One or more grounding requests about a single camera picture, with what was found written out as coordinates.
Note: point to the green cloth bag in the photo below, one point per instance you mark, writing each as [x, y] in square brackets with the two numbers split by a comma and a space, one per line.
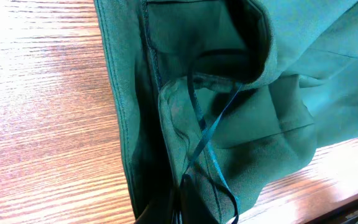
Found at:
[216, 99]

